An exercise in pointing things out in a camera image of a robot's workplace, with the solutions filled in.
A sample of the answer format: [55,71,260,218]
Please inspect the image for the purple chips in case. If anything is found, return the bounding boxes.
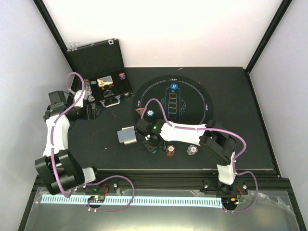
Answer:
[119,73,127,80]

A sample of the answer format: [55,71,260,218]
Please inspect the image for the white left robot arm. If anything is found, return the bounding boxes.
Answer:
[35,90,103,197]

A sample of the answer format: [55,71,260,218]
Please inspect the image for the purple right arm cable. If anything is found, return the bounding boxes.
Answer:
[141,98,259,214]

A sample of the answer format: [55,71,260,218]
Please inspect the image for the blue backed card deck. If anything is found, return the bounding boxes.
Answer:
[117,126,137,145]

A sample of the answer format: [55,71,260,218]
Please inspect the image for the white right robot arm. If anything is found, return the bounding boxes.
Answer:
[135,119,236,194]

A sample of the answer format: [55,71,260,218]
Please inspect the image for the chip row in case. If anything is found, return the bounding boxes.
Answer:
[84,79,95,103]

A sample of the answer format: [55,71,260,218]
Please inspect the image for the red triangular dealer button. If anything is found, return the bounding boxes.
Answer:
[135,107,147,118]

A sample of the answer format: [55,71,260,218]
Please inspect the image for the black aluminium poker case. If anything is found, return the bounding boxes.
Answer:
[66,38,134,107]

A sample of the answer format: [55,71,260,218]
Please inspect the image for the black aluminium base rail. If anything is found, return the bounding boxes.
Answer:
[74,168,248,195]

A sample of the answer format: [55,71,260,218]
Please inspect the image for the orange poker chip stack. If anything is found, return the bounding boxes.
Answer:
[166,145,175,157]

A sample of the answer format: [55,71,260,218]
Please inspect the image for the white slotted cable duct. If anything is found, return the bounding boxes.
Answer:
[40,194,222,208]

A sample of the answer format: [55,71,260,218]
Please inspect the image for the blue small blind button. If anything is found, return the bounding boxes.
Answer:
[170,83,179,91]

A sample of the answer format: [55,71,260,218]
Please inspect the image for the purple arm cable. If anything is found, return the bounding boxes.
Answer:
[52,72,135,213]
[141,98,259,214]

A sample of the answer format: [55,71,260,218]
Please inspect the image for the card box in case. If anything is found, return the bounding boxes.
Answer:
[97,75,114,88]

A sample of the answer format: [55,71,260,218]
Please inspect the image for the blue white poker chip stack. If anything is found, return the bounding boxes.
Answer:
[187,145,198,155]

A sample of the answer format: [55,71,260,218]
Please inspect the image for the green chips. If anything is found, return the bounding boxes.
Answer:
[147,110,154,117]

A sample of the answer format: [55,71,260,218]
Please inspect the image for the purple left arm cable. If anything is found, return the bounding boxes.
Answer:
[52,72,135,213]

